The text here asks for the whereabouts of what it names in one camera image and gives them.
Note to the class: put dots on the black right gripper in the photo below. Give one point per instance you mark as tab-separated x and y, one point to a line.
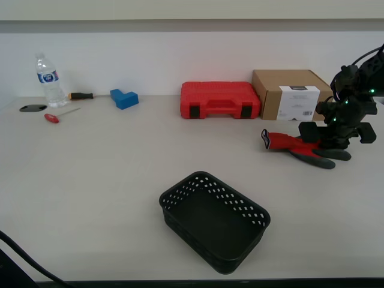
349	120

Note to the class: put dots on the red and grey work glove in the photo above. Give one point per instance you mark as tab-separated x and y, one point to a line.
282	141

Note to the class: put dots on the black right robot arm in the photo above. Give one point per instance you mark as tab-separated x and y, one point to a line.
372	70

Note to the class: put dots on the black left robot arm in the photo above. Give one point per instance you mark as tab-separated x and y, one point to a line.
12	273

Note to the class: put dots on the black perforated plastic basket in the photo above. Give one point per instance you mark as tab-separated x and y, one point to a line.
210	228

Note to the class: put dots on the brown cardboard box white label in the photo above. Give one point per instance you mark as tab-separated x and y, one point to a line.
270	96

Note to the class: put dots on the red plastic tool case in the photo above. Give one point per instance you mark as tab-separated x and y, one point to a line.
220	99

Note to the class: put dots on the blue plastic block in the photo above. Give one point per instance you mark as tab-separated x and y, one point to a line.
124	100

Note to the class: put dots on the clear plastic water bottle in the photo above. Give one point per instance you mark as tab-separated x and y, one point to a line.
51	90

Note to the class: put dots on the black round table grommet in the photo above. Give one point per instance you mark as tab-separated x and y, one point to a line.
33	108

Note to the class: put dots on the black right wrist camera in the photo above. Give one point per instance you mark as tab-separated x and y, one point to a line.
327	110

